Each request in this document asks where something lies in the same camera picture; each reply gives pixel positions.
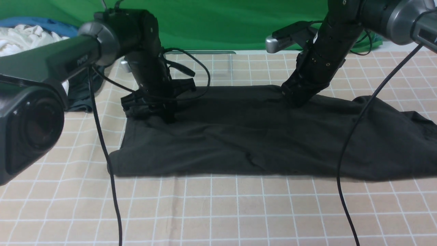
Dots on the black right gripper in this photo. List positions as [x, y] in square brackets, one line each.
[319, 63]

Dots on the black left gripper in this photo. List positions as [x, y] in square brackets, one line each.
[153, 79]

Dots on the dark gray long-sleeved shirt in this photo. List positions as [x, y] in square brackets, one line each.
[253, 131]

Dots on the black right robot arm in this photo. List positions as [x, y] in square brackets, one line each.
[399, 21]

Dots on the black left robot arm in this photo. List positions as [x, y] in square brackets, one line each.
[33, 100]

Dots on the green backdrop cloth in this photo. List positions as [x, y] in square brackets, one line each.
[188, 24]

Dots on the dark gray crumpled garment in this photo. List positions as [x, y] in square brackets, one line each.
[78, 95]

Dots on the blue crumpled garment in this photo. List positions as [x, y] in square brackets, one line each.
[60, 28]

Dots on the white crumpled garment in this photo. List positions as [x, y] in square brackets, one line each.
[25, 37]

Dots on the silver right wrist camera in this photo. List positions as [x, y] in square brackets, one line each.
[297, 33]

